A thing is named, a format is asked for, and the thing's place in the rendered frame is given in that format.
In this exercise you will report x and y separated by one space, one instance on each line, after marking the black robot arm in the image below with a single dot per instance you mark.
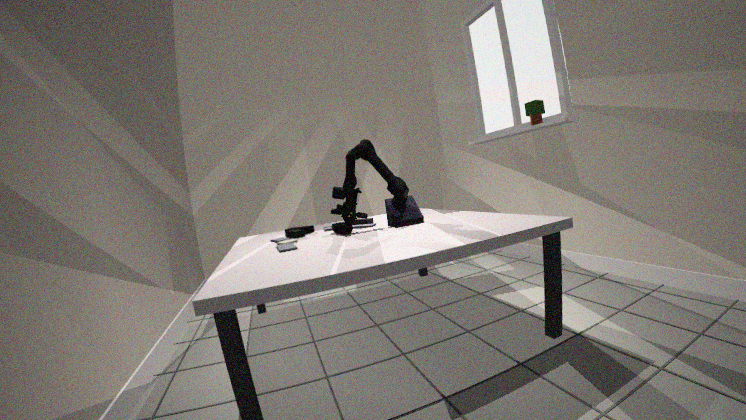
366 151

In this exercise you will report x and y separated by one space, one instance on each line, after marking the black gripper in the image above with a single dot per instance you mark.
350 206

